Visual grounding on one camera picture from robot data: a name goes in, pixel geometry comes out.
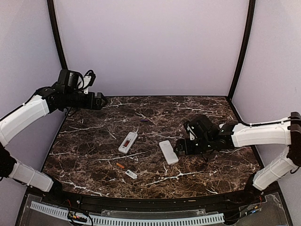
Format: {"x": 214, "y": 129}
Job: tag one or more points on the white battery compartment cover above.
{"x": 131, "y": 174}

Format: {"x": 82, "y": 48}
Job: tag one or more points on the white remote with display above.
{"x": 128, "y": 142}

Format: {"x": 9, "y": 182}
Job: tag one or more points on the yellow handled screwdriver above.
{"x": 176, "y": 151}

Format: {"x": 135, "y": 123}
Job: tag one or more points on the orange AAA battery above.
{"x": 121, "y": 166}

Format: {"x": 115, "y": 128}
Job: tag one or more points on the black front table rail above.
{"x": 91, "y": 203}

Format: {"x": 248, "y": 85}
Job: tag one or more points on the left black frame post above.
{"x": 61, "y": 49}

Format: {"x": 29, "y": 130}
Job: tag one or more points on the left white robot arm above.
{"x": 41, "y": 103}

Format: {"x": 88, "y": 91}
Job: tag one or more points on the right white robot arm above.
{"x": 205, "y": 136}

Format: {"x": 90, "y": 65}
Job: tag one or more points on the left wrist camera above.
{"x": 88, "y": 80}

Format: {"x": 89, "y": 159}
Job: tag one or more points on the right black frame post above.
{"x": 243, "y": 49}

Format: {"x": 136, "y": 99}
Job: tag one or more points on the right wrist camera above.
{"x": 189, "y": 131}

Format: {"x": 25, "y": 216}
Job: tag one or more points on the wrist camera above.
{"x": 189, "y": 131}
{"x": 88, "y": 80}

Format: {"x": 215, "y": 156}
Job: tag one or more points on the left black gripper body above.
{"x": 90, "y": 105}

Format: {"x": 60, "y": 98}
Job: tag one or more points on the white slotted cable duct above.
{"x": 127, "y": 218}

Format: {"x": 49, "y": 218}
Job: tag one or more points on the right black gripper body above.
{"x": 193, "y": 149}

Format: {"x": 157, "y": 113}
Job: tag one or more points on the white remote control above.
{"x": 168, "y": 152}

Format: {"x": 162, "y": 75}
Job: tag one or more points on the black frame post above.
{"x": 61, "y": 49}
{"x": 243, "y": 49}

